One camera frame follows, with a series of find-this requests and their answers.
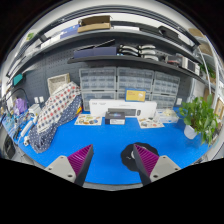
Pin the yellow and blue box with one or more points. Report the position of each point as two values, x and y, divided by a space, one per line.
135 95

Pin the white wall socket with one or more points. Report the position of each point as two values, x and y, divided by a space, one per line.
179 101

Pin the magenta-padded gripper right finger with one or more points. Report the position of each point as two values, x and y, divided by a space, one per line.
165 166

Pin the white box with blue print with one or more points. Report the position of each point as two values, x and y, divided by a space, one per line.
168 117

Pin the white woven basket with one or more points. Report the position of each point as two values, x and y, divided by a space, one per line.
56 82

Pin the long white keyboard box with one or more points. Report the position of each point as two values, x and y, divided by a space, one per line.
98 108

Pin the black cartoon-eyed mouse pad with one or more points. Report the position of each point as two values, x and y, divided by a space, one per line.
126 160

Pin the red blue checkered cloth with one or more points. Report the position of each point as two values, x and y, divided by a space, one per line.
56 106

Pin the purple bag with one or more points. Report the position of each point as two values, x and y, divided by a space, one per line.
20 106

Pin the dark grey instrument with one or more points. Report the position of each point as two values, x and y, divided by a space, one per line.
8 146

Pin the small dark box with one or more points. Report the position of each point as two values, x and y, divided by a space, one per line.
115 116

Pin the green potted plant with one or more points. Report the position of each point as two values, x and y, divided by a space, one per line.
198 116

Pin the navy polka dot cloth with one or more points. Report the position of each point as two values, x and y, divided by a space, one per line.
43 140

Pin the teal box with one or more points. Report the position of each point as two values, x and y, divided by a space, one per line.
18 79

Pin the black wall shelf unit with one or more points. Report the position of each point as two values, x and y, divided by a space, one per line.
100 51

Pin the white tub with label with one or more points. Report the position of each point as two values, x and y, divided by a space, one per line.
34 110

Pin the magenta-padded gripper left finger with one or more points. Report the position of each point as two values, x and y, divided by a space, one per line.
60 165

